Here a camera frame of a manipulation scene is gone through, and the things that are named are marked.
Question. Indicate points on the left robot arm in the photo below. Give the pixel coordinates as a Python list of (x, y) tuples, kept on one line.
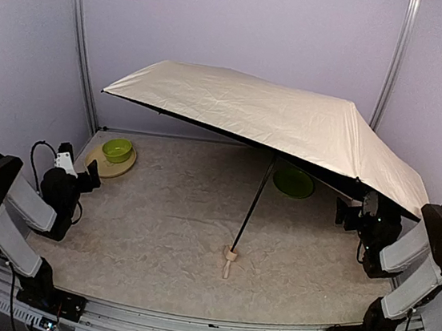
[(48, 212)]

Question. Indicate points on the left aluminium frame post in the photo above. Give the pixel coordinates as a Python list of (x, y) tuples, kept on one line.
[(86, 88)]

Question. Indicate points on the right aluminium frame post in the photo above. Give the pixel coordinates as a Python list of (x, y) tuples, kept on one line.
[(395, 65)]

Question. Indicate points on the aluminium frame post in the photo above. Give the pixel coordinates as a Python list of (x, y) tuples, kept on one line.
[(395, 65), (86, 88)]

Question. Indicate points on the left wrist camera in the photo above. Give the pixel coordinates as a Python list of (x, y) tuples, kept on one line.
[(65, 158)]

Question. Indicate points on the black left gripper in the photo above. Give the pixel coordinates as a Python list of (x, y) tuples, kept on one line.
[(93, 175)]

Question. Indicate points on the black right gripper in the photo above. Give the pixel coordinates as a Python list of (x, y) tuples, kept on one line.
[(342, 210)]

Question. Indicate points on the beige round plate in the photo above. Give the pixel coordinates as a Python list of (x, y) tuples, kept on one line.
[(105, 168)]

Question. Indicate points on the lime green bowl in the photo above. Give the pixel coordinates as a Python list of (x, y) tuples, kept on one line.
[(117, 150)]

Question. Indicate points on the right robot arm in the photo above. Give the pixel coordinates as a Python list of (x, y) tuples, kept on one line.
[(385, 253)]

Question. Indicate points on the beige folding umbrella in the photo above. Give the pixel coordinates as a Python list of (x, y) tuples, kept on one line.
[(323, 135)]

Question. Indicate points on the green flat plate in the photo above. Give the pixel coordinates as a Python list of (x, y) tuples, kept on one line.
[(294, 183)]

